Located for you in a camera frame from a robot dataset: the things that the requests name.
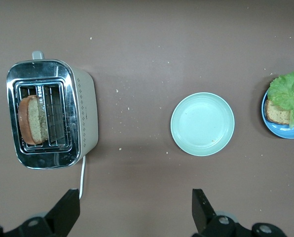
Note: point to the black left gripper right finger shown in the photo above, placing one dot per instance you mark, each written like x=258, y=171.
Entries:
x=206, y=222

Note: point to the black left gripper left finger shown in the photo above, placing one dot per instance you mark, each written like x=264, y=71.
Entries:
x=50, y=222

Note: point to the green round plate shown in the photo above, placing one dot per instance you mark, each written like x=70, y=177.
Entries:
x=202, y=124

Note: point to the green lettuce leaf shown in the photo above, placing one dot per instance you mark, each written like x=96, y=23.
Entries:
x=287, y=91

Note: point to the blue round plate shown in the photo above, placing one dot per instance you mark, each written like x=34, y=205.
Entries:
x=285, y=132

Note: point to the beige chrome toaster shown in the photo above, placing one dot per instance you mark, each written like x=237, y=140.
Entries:
x=87, y=118

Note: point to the brown bread slice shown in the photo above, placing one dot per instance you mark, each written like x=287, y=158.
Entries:
x=34, y=121
x=277, y=114

